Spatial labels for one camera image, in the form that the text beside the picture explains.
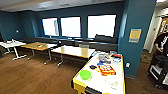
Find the long wooden table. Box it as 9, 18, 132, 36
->
20, 41, 58, 65

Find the black wheeled cart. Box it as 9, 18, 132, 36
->
147, 53, 168, 89

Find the yellow edged white table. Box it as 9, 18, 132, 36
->
71, 52, 127, 94

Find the colourful puzzle box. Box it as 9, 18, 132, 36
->
98, 53, 113, 64

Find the dark bag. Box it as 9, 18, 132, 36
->
94, 33, 116, 43

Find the small red item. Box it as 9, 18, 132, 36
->
111, 53, 123, 59

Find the blue round disc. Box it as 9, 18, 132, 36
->
96, 62, 104, 67

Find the yellow wall sign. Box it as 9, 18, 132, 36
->
128, 28, 142, 44

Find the dark window bench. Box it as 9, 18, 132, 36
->
23, 35, 119, 53

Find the white desk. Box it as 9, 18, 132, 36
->
0, 40, 28, 62

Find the orange game box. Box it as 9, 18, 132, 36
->
98, 64, 117, 77

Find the grey bench vent panel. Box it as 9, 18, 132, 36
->
78, 42, 90, 49

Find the green bowl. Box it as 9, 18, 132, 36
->
79, 69, 92, 81

